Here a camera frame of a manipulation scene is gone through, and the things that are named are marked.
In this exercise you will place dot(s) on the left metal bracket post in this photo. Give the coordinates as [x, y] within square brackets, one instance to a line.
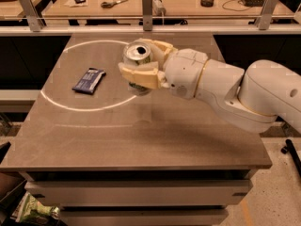
[34, 20]

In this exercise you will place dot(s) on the right metal bracket post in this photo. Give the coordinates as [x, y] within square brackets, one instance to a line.
[264, 20]

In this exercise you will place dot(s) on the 7up soda can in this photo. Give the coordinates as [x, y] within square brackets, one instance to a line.
[135, 54]

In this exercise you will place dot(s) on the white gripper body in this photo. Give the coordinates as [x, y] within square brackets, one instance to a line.
[184, 72]

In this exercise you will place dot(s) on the upper cabinet drawer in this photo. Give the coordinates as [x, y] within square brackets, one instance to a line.
[140, 193]

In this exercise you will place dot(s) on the black chair leg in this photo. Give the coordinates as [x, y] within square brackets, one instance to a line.
[289, 148]

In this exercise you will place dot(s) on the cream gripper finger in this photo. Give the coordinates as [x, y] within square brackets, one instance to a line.
[146, 75]
[160, 50]

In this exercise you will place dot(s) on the dark blue snack wrapper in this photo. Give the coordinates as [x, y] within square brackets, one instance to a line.
[89, 81]

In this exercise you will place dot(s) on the lower cabinet drawer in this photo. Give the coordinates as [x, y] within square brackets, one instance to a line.
[173, 217]

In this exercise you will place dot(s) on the white power strip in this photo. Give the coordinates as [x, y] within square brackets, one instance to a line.
[158, 7]

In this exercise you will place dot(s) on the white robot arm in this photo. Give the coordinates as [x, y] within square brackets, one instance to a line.
[251, 99]

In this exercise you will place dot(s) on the scissors on back desk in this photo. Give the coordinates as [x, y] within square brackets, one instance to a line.
[112, 3]

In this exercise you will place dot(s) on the metal bracket post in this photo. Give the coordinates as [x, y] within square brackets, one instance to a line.
[264, 20]
[147, 15]
[34, 20]

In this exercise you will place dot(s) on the middle metal bracket post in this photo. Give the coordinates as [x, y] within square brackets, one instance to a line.
[147, 15]

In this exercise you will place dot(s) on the green chip bag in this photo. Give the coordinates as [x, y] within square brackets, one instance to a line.
[31, 211]

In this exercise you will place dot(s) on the cabinet drawer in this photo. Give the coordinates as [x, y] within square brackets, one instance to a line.
[140, 193]
[173, 217]

